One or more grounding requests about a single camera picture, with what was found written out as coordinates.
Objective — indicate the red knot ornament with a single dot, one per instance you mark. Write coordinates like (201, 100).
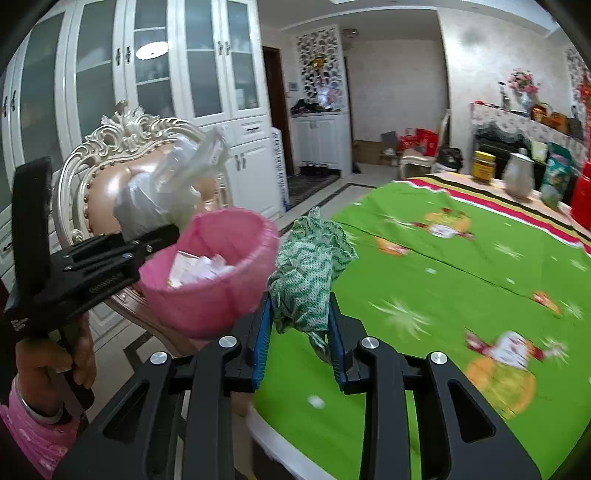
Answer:
(586, 92)

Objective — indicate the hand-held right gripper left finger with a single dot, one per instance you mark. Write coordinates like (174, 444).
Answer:
(262, 344)

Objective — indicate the white shoe cabinet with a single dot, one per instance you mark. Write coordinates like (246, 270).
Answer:
(321, 143)

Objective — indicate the white teapot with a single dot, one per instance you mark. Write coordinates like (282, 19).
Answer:
(518, 177)

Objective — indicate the woven basket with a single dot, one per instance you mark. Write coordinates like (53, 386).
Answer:
(538, 113)

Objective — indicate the beige ornate chair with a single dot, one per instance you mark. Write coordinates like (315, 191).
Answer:
(104, 189)

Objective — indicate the black handbag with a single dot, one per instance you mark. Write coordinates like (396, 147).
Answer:
(576, 125)

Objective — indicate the dark wooden door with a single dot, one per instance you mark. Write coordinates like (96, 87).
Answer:
(277, 110)

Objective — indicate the yellow label jar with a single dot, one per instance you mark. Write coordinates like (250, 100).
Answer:
(483, 168)

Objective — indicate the person's left hand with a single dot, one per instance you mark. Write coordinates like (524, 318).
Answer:
(41, 369)

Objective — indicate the white lattice screen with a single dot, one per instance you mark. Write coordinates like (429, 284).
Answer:
(318, 50)
(577, 69)

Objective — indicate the pink lined trash bin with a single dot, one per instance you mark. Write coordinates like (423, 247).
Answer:
(207, 304)

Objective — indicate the red gift box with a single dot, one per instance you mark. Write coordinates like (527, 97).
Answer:
(427, 142)

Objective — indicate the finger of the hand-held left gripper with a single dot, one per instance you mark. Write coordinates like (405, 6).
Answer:
(101, 261)
(157, 234)

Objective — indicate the white chair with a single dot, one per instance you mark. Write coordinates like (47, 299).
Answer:
(418, 161)

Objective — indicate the tall white glass cabinet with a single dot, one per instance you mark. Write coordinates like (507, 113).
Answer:
(152, 69)

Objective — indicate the black piano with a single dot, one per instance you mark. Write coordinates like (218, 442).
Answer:
(496, 145)

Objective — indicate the white plastic bag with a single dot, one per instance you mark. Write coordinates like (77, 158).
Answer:
(161, 194)

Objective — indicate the floral lace cloth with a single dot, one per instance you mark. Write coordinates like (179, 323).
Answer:
(508, 121)

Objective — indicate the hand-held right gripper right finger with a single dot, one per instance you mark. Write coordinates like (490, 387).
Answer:
(339, 350)

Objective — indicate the silver bangle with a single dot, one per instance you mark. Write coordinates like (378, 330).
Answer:
(41, 414)

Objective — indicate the red thermos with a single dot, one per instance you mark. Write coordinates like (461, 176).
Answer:
(582, 198)

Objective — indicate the striped tablecloth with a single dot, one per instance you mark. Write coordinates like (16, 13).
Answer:
(508, 205)

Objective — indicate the green printed tablecloth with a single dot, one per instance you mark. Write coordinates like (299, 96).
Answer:
(415, 286)

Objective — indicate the black bag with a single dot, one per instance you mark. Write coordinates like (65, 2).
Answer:
(450, 159)

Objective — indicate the green snack bag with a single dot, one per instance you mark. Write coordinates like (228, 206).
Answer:
(556, 184)

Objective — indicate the brown handbag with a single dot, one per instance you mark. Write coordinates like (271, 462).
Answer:
(554, 122)

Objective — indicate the cardboard box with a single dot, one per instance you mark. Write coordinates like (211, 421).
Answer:
(368, 152)

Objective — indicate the flower vase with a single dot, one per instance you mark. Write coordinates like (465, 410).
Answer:
(524, 90)

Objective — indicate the person's left forearm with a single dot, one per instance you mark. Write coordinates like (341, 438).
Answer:
(32, 443)

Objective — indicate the green white patterned cloth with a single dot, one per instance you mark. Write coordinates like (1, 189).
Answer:
(309, 286)

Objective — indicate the dark doormat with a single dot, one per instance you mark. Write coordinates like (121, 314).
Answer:
(314, 189)

